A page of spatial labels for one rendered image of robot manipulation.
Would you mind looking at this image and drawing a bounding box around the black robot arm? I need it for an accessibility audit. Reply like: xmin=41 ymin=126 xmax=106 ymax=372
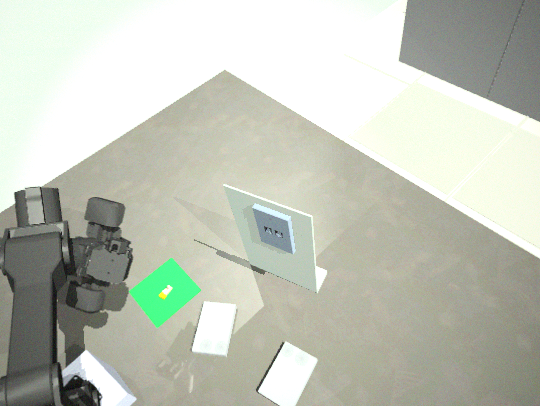
xmin=0 ymin=186 xmax=133 ymax=406

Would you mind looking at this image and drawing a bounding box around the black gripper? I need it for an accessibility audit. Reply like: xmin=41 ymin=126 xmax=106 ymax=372
xmin=66 ymin=197 xmax=131 ymax=314

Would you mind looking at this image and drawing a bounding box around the green square mat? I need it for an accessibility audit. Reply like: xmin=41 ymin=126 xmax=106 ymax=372
xmin=130 ymin=258 xmax=201 ymax=327

